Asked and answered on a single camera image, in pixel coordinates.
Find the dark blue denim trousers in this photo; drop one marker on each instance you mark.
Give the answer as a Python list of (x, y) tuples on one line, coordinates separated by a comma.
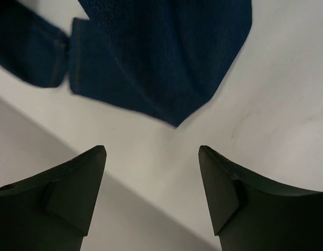
[(164, 59)]

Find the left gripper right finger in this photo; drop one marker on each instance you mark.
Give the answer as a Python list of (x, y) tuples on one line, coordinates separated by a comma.
[(251, 212)]

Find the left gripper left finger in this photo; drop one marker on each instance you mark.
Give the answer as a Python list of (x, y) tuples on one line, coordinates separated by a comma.
[(53, 209)]

